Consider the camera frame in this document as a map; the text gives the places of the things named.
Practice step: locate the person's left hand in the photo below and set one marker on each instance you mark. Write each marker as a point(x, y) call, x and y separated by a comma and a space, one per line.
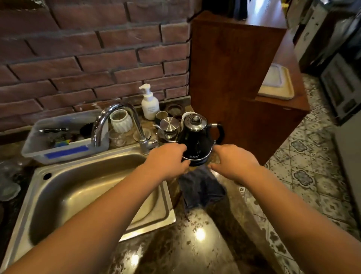
point(165, 163)

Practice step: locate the person's right hand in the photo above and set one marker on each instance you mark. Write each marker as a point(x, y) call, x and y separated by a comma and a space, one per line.
point(235, 165)

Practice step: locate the person's right thumb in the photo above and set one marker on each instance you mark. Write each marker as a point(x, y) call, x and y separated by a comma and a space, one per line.
point(215, 166)

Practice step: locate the person's left thumb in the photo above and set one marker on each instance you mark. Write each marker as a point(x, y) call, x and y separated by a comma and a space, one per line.
point(186, 166)

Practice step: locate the black electric kettle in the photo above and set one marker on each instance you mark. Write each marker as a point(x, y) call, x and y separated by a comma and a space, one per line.
point(197, 138)

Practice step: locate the person's right forearm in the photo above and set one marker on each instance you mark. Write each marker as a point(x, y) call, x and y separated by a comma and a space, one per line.
point(296, 223)

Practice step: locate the person's left forearm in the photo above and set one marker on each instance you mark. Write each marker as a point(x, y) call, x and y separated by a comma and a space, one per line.
point(84, 225)

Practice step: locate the silver kettle base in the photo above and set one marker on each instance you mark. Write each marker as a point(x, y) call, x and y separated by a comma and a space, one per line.
point(198, 162)

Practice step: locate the dark grey cloth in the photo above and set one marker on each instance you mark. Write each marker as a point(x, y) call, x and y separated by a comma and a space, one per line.
point(201, 187)

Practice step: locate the glass teapot with steel lid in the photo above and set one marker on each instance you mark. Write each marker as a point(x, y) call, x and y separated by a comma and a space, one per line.
point(169, 127)

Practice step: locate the round metal sink stopper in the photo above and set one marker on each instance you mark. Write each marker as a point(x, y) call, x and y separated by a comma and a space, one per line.
point(146, 132)

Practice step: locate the small green tea cup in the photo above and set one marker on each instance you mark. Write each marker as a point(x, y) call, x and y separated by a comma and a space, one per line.
point(161, 116)

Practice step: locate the dark brown bowl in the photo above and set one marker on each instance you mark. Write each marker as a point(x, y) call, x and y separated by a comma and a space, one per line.
point(174, 110)

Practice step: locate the chrome faucet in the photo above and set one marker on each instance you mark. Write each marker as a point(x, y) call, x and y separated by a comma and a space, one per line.
point(138, 132)

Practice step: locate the white pump soap bottle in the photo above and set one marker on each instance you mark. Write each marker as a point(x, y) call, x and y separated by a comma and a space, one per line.
point(149, 104)

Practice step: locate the clear glass cup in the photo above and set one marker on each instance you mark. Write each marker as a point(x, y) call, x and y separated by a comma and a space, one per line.
point(117, 138)

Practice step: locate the white ribbed cup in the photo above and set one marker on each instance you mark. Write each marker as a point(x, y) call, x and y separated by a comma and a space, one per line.
point(120, 121)

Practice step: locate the brown wooden cabinet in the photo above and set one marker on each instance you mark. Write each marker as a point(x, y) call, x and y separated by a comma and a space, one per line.
point(225, 70)

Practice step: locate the beige tray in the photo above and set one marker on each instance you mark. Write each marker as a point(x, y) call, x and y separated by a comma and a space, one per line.
point(277, 91)

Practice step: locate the white plastic lid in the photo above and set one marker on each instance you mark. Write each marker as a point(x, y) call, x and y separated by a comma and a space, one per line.
point(273, 76)

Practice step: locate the stainless steel sink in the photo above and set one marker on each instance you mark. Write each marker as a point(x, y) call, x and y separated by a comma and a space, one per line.
point(70, 192)

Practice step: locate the colourful sponge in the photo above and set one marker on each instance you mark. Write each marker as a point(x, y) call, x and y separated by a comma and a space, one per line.
point(62, 142)

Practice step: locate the clear plastic bin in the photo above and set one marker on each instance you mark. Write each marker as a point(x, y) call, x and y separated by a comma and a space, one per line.
point(39, 146)

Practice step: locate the black oven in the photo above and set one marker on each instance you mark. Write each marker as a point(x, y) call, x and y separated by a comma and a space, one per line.
point(342, 87)

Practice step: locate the steel kitchen appliance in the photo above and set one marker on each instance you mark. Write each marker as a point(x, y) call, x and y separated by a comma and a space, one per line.
point(318, 34)

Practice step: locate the clear glass dish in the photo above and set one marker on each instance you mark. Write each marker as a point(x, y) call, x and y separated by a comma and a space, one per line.
point(8, 183)

